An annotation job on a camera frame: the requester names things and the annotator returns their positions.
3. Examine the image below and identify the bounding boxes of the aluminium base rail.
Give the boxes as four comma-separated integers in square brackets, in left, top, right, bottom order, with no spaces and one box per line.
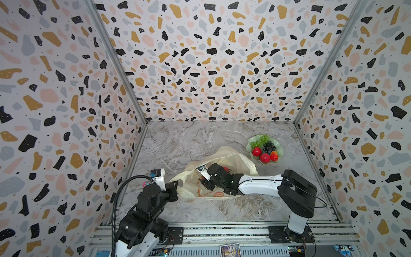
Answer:
[86,221,363,257]

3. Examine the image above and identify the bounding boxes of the colourful card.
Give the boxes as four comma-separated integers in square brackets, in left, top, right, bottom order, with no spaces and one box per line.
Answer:
[219,243,241,257]

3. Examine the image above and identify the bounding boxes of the black corrugated cable conduit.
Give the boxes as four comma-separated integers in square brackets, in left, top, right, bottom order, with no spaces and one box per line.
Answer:
[110,175,152,257]

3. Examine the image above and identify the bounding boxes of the right corner aluminium post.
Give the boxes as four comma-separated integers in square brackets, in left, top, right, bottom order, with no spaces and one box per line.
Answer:
[293,0,368,128]

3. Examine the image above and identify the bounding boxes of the green grapes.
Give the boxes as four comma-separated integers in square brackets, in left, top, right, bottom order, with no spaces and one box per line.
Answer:
[250,134,270,149]

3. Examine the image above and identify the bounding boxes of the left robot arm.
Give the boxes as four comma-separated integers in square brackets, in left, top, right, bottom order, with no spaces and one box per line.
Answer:
[111,181,178,257]

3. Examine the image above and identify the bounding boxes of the red apple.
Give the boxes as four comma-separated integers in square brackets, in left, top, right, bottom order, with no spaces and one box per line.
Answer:
[252,147,262,157]
[259,153,271,163]

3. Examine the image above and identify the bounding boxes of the left corner aluminium post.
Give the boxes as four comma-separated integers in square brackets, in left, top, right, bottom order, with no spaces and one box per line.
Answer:
[84,0,148,124]

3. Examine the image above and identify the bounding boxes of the green scalloped bowl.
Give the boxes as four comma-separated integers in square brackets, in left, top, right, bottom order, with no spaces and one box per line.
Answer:
[246,134,284,164]

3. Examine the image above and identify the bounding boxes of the orange red mango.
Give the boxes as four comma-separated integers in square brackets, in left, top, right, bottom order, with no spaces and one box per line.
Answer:
[270,151,279,162]

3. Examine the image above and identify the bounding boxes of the corner aluminium post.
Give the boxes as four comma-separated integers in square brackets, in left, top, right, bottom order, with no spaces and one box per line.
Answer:
[293,0,368,128]
[84,0,148,124]

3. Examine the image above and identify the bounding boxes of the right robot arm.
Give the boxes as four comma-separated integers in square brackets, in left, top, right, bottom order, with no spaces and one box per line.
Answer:
[197,163,317,244]

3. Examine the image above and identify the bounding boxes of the cream plastic bag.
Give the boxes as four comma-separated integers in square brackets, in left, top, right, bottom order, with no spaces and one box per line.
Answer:
[170,146,259,199]

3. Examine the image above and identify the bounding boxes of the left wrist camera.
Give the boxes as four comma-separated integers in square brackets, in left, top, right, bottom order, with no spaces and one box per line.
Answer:
[150,168,166,192]

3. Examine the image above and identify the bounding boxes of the dark purple grapes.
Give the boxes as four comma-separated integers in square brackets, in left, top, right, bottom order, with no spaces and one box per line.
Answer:
[262,141,276,155]

